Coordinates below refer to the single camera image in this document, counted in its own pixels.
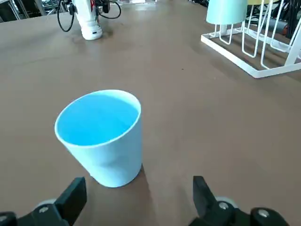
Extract mint green cup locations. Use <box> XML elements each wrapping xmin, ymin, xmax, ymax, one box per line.
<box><xmin>206</xmin><ymin>0</ymin><xmax>249</xmax><ymax>25</ymax></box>

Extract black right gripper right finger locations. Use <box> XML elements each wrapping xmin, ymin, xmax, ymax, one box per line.
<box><xmin>188</xmin><ymin>175</ymin><xmax>290</xmax><ymax>226</ymax></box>

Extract blue ceramic cup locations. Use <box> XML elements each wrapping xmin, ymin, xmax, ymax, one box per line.
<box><xmin>54</xmin><ymin>89</ymin><xmax>143</xmax><ymax>188</ymax></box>

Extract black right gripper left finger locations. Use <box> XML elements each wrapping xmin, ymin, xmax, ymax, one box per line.
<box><xmin>0</xmin><ymin>177</ymin><xmax>87</xmax><ymax>226</ymax></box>

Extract white wire cup rack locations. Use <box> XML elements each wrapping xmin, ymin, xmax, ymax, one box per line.
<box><xmin>200</xmin><ymin>0</ymin><xmax>301</xmax><ymax>79</ymax></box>

